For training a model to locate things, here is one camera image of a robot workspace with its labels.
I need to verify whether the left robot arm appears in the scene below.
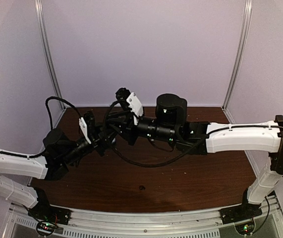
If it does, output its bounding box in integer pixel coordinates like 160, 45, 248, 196
0, 126, 110, 221

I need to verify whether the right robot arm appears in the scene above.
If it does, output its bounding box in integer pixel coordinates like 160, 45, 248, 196
115, 88, 283, 219

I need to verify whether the left black cable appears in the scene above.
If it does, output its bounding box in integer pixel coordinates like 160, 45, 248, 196
0, 96, 85, 159

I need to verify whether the black cable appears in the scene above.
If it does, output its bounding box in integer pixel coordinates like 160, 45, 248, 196
102, 100, 283, 238
0, 96, 85, 159

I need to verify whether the right black cable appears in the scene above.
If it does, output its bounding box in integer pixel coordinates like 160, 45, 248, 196
102, 100, 283, 238

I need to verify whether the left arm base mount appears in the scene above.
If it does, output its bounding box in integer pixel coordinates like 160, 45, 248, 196
25, 206, 71, 237

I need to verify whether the aluminium front rail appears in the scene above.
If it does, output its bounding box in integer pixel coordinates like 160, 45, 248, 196
6, 198, 283, 238

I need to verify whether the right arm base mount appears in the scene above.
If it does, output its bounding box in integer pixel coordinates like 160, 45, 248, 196
220, 204, 262, 236

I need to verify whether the left aluminium post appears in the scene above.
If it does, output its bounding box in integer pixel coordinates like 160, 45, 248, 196
34, 0, 62, 98

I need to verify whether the aluminium post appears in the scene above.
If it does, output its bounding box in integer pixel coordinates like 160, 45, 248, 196
222, 0, 253, 111
34, 0, 62, 98

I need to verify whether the right aluminium post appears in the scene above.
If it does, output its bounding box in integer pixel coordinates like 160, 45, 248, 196
222, 0, 253, 111

